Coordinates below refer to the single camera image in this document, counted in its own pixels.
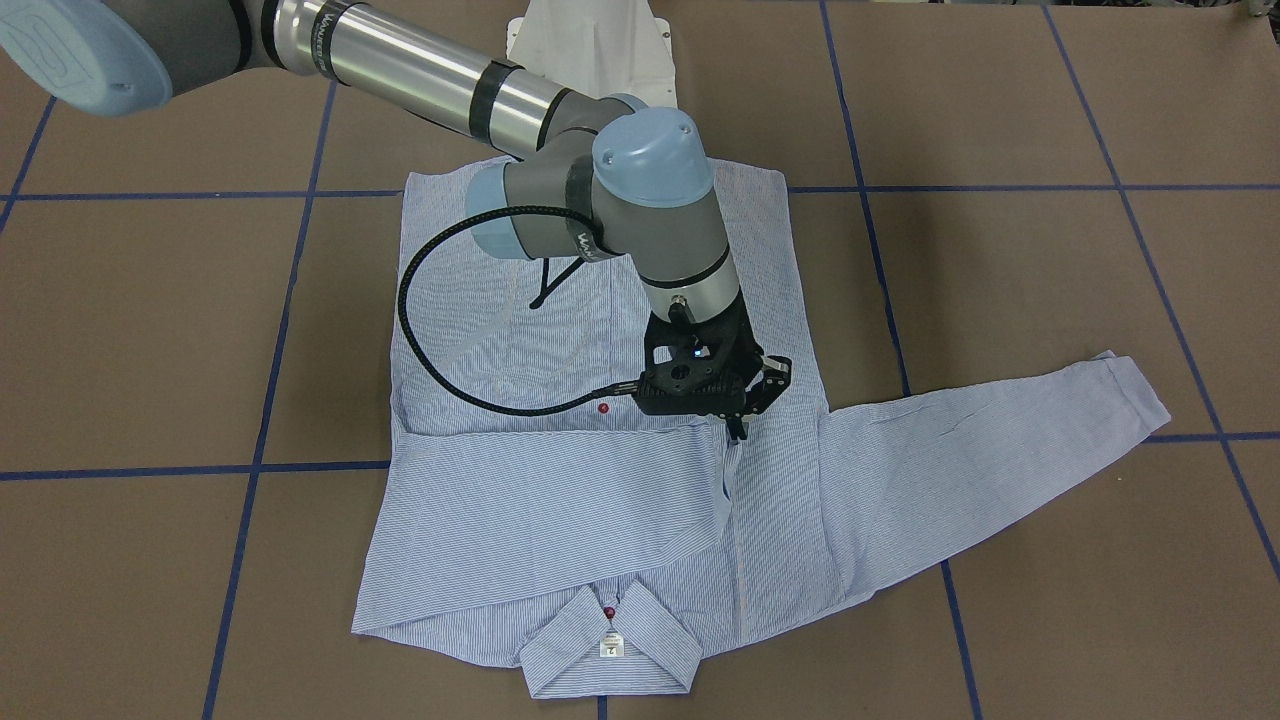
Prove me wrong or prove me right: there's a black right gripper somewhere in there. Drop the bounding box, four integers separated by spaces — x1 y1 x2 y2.
645 295 792 443

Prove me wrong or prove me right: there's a blue striped button shirt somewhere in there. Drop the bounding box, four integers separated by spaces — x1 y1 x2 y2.
353 160 1170 700

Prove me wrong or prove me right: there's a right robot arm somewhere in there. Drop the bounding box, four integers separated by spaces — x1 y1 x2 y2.
3 1 792 443

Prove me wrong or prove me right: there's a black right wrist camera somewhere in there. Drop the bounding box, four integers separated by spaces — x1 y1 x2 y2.
634 343 748 416

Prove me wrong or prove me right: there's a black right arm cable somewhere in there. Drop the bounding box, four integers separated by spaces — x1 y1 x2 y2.
397 205 641 416

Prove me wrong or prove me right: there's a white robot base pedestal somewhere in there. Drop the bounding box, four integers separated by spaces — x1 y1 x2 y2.
506 1 678 108

